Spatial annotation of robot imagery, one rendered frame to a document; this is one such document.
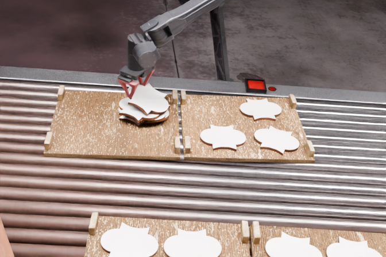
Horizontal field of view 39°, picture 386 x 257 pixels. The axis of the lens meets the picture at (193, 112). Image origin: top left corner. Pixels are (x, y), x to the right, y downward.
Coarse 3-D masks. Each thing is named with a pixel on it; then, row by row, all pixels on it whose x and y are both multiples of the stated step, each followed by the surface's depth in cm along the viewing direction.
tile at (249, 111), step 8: (248, 104) 193; (256, 104) 193; (264, 104) 194; (272, 104) 194; (248, 112) 189; (256, 112) 189; (264, 112) 190; (272, 112) 190; (280, 112) 191; (256, 120) 187; (272, 120) 188
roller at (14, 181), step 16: (0, 176) 157; (16, 176) 158; (32, 176) 159; (112, 192) 158; (128, 192) 158; (144, 192) 158; (160, 192) 158; (176, 192) 159; (192, 192) 159; (208, 192) 159; (224, 192) 160; (240, 192) 160; (256, 192) 160; (272, 192) 161; (288, 192) 161; (384, 208) 162
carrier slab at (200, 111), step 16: (192, 96) 196; (208, 96) 197; (224, 96) 198; (240, 96) 199; (192, 112) 188; (208, 112) 189; (224, 112) 190; (240, 112) 190; (288, 112) 193; (192, 128) 181; (208, 128) 181; (240, 128) 183; (256, 128) 183; (288, 128) 185; (192, 144) 174; (256, 144) 176; (304, 144) 179; (192, 160) 169; (208, 160) 170; (224, 160) 170; (240, 160) 171; (256, 160) 171; (272, 160) 171; (288, 160) 172; (304, 160) 172
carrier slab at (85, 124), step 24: (72, 96) 190; (96, 96) 191; (120, 96) 192; (168, 96) 195; (72, 120) 179; (96, 120) 180; (120, 120) 181; (168, 120) 183; (72, 144) 169; (96, 144) 170; (120, 144) 171; (144, 144) 172; (168, 144) 173
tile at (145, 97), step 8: (128, 88) 181; (136, 88) 182; (144, 88) 183; (152, 88) 184; (136, 96) 179; (144, 96) 180; (152, 96) 181; (160, 96) 182; (136, 104) 177; (144, 104) 177; (152, 104) 178; (160, 104) 180; (144, 112) 176; (152, 112) 177; (160, 112) 178
